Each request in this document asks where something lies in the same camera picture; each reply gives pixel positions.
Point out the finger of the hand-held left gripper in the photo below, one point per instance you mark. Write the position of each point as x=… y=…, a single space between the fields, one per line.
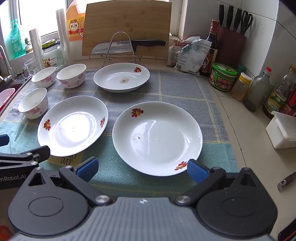
x=4 y=140
x=34 y=154

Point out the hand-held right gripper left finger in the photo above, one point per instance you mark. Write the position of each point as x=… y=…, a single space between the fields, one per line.
x=89 y=168

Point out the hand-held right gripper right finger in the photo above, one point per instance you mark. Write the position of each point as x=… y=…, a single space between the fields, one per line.
x=196 y=171

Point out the white floral plate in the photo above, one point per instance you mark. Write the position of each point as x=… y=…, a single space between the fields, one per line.
x=115 y=76
x=72 y=129
x=157 y=139

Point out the white pink-flowered bowl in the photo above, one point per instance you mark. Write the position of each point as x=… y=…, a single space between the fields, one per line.
x=42 y=75
x=71 y=74
x=33 y=102

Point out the red plastic basin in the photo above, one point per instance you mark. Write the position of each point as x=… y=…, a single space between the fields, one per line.
x=5 y=97

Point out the steel sink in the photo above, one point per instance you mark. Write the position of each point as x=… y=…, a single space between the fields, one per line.
x=17 y=84

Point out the metal faucet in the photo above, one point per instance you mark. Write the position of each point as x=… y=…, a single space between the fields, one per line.
x=5 y=62

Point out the clear glass mug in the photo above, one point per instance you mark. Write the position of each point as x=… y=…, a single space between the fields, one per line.
x=31 y=67

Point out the checked cloth mat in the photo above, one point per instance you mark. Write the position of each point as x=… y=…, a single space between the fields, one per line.
x=173 y=92

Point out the white plastic box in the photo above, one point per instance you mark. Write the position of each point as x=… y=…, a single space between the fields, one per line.
x=281 y=132

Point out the yellow lidded jar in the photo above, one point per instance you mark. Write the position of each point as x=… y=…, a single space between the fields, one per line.
x=241 y=88

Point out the glass jar with lid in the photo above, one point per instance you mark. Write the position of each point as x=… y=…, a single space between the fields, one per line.
x=52 y=56

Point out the green lidded jar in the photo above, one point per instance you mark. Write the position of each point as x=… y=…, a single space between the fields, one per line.
x=223 y=77

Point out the short clear plastic cup stack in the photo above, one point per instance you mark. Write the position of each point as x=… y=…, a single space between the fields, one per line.
x=35 y=46

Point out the green soap bottle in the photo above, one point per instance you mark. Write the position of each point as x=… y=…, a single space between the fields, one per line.
x=17 y=41

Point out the clear bottle with red cap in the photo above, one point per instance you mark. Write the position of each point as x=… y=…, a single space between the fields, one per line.
x=257 y=92

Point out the green labelled oil bottle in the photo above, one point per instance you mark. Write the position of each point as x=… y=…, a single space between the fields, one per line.
x=276 y=102

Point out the small green capped bottle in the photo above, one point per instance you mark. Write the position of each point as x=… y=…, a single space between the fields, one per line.
x=241 y=68

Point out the dark sauce bottle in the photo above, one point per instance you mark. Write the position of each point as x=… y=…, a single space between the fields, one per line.
x=209 y=58

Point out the white printed bag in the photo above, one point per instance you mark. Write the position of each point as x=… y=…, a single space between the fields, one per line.
x=192 y=55

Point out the red labelled bottle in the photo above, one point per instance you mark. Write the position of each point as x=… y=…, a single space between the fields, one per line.
x=291 y=104

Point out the orange printed bag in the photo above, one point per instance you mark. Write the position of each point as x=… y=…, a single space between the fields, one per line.
x=173 y=55

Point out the tall clear plastic cup stack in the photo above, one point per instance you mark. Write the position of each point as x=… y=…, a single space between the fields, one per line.
x=62 y=34

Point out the dark red knife block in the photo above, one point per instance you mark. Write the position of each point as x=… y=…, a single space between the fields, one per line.
x=231 y=51

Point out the metal binder clip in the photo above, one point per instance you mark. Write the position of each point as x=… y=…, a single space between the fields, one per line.
x=178 y=41

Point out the orange liquid plastic jug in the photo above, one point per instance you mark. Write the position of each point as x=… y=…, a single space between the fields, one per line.
x=74 y=27

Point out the bamboo cutting board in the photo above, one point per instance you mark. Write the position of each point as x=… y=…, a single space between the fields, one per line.
x=127 y=23

